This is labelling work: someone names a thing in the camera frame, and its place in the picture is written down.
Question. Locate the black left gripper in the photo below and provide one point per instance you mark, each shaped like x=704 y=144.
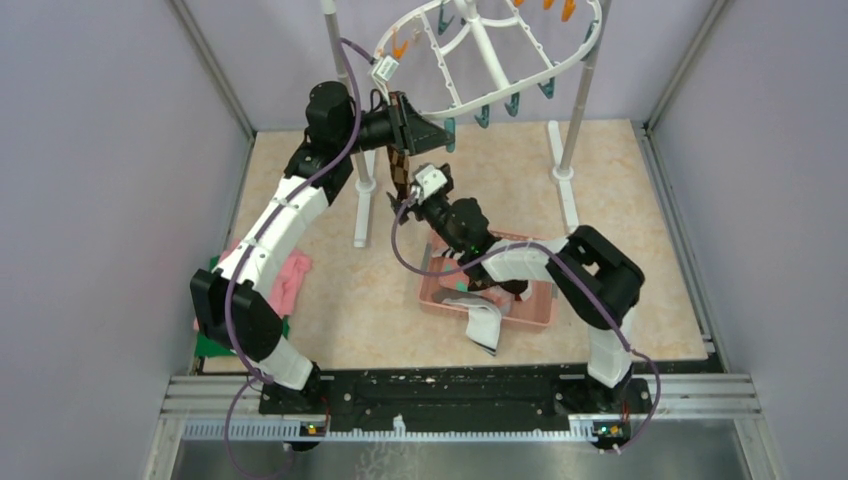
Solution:
x=425 y=134

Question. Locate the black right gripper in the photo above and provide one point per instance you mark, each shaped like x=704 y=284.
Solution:
x=420 y=205

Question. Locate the brown argyle sock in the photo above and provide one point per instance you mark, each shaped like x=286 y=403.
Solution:
x=399 y=171
x=518 y=289

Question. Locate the white oval clip hanger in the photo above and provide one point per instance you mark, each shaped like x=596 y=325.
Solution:
x=447 y=25

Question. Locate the pink dotted sock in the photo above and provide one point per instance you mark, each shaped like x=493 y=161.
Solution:
x=457 y=280

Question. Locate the white black striped sock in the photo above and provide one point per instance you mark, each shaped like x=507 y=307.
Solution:
x=484 y=320

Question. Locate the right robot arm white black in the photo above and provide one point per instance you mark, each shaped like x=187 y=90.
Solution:
x=598 y=280

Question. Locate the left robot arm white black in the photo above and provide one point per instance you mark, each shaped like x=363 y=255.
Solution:
x=231 y=300

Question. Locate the pink folded cloth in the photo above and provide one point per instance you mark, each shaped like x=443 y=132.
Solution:
x=288 y=283

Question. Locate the white drying rack stand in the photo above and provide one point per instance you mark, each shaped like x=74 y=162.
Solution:
x=562 y=145

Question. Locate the pink plastic basket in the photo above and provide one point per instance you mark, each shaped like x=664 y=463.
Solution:
x=533 y=314

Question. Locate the green folded cloth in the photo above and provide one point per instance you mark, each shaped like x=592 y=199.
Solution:
x=208 y=348

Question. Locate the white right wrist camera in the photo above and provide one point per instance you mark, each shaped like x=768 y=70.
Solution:
x=429 y=180

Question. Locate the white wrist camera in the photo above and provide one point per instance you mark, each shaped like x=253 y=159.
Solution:
x=429 y=180
x=383 y=69

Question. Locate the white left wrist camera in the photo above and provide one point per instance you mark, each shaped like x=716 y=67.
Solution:
x=383 y=69

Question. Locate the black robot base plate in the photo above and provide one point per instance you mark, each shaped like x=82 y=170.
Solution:
x=486 y=401

